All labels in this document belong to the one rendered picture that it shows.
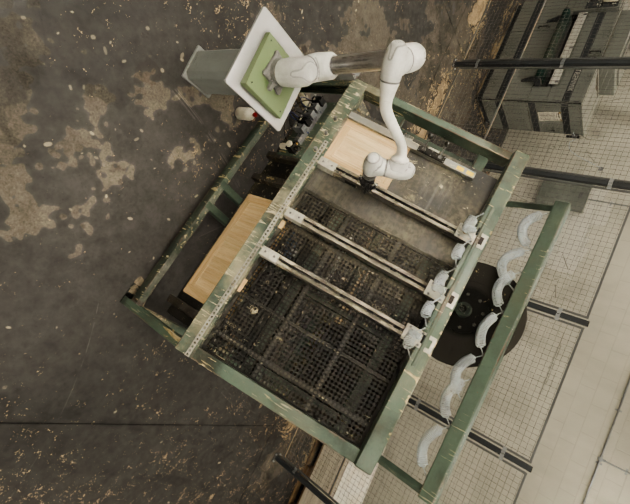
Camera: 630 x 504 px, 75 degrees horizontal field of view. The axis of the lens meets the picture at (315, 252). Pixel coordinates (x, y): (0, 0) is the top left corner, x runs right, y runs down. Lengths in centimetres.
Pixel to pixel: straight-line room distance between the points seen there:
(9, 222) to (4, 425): 133
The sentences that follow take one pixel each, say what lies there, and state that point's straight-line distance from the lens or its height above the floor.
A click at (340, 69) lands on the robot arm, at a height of 114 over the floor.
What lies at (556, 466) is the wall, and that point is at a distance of 717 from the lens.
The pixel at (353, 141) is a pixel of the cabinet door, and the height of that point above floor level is 99.
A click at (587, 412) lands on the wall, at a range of 713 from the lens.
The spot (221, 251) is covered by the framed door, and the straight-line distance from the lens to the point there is 315.
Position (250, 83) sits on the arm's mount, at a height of 80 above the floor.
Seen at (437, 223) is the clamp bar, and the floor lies 167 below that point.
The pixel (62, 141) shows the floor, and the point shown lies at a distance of 293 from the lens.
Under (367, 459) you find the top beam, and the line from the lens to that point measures 251.
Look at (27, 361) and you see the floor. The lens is 328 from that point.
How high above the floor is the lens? 279
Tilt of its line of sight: 39 degrees down
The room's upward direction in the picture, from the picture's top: 111 degrees clockwise
